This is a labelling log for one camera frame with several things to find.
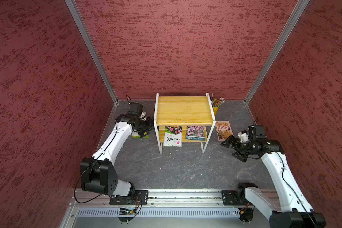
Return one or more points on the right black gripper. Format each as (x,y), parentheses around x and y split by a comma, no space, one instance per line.
(242,156)

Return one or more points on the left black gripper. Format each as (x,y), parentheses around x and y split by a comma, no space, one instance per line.
(150,125)

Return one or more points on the green white seed bag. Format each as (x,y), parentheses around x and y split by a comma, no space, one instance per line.
(135,135)

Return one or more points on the orange shop picture book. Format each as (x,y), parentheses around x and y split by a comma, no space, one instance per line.
(224,130)

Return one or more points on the white sunflower seed bag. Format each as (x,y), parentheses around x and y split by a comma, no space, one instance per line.
(172,136)

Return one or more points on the pink flower seed bag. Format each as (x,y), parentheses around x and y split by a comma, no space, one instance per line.
(195,133)

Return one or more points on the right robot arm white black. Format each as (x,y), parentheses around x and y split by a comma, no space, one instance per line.
(294,210)

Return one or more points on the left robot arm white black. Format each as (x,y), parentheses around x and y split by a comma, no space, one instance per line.
(97,173)

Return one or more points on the yellow metal pencil cup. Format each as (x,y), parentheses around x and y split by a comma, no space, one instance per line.
(215,108)

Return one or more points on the coloured pencils bunch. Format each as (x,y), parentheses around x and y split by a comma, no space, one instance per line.
(217,102)

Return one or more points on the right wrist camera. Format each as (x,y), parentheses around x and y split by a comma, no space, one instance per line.
(254,132)

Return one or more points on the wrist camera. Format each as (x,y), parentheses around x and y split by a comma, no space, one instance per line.
(254,132)
(137,109)

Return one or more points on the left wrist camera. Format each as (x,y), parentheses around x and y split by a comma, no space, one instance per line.
(137,109)

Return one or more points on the wooden shelf white metal frame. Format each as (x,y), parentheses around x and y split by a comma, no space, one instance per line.
(183,111)

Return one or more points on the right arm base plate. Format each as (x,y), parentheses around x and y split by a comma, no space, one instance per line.
(229,197)

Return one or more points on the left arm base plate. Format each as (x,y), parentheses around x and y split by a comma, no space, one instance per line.
(134,198)

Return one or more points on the aluminium rail frame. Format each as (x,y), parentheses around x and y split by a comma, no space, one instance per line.
(166,208)

